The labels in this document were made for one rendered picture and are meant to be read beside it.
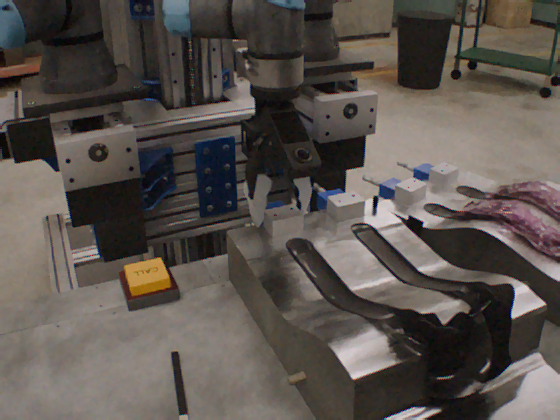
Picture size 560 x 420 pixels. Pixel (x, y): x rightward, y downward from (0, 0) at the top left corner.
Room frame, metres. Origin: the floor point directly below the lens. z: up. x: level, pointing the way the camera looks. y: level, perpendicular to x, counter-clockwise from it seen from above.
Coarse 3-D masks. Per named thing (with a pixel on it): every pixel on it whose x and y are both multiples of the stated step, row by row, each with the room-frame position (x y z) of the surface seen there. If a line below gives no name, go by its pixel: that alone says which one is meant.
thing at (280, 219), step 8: (272, 208) 0.71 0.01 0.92; (280, 208) 0.71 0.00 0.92; (288, 208) 0.71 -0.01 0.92; (296, 208) 0.71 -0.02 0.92; (272, 216) 0.69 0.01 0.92; (280, 216) 0.69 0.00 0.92; (288, 216) 0.69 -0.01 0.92; (296, 216) 0.69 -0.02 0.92; (264, 224) 0.71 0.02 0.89; (272, 224) 0.68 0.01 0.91; (280, 224) 0.68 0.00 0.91; (288, 224) 0.69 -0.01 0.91; (296, 224) 0.69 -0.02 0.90; (272, 232) 0.68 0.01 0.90; (280, 232) 0.68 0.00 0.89; (288, 232) 0.69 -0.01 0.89
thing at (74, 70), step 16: (48, 48) 0.95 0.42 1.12; (64, 48) 0.94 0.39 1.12; (80, 48) 0.95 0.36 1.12; (96, 48) 0.98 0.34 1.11; (48, 64) 0.95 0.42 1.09; (64, 64) 0.94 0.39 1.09; (80, 64) 0.94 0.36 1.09; (96, 64) 0.96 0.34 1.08; (112, 64) 1.00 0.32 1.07; (48, 80) 0.94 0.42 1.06; (64, 80) 0.93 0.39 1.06; (80, 80) 0.93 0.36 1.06; (96, 80) 0.95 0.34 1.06; (112, 80) 0.98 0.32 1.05
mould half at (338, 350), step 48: (240, 240) 0.67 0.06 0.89; (288, 240) 0.67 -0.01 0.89; (336, 240) 0.67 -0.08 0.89; (240, 288) 0.64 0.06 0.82; (288, 288) 0.56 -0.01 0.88; (384, 288) 0.55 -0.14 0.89; (288, 336) 0.49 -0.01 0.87; (336, 336) 0.42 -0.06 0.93; (384, 336) 0.41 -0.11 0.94; (528, 336) 0.44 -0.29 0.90; (336, 384) 0.38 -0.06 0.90; (384, 384) 0.36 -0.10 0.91; (528, 384) 0.40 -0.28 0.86
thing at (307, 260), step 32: (320, 256) 0.63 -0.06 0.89; (384, 256) 0.64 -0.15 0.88; (320, 288) 0.56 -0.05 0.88; (448, 288) 0.52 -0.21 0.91; (480, 288) 0.49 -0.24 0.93; (512, 288) 0.46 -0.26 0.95; (384, 320) 0.46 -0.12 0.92; (416, 320) 0.43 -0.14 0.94; (480, 320) 0.47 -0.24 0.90; (448, 352) 0.41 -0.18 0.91; (480, 352) 0.44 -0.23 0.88; (448, 384) 0.38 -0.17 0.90; (480, 384) 0.38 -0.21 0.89
